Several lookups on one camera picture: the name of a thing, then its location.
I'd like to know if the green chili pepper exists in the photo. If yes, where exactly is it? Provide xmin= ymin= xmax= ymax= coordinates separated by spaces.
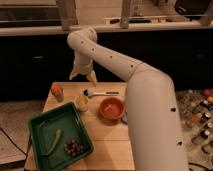
xmin=42 ymin=129 xmax=62 ymax=156

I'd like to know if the paper cup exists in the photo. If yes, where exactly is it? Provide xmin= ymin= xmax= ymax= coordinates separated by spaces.
xmin=75 ymin=96 xmax=88 ymax=112

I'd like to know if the orange bowl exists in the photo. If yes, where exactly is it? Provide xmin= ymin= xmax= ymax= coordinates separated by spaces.
xmin=99 ymin=97 xmax=125 ymax=120

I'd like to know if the black cable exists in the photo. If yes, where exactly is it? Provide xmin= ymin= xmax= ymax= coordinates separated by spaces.
xmin=0 ymin=128 xmax=32 ymax=161

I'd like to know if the dark grape bunch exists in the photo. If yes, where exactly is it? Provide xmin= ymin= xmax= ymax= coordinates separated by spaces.
xmin=64 ymin=140 xmax=85 ymax=157

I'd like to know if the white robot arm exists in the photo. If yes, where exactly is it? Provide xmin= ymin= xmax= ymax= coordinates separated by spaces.
xmin=67 ymin=28 xmax=189 ymax=171

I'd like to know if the spice bottle rack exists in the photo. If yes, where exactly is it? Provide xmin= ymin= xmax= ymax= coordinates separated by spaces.
xmin=177 ymin=90 xmax=213 ymax=152

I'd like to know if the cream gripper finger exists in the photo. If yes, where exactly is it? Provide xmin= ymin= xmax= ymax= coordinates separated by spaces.
xmin=69 ymin=69 xmax=78 ymax=80
xmin=87 ymin=71 xmax=97 ymax=86

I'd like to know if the white handled brush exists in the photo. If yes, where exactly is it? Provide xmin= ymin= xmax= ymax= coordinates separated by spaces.
xmin=83 ymin=89 xmax=119 ymax=98

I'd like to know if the green plastic tray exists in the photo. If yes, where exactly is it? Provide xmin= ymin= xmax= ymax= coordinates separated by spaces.
xmin=29 ymin=102 xmax=93 ymax=171

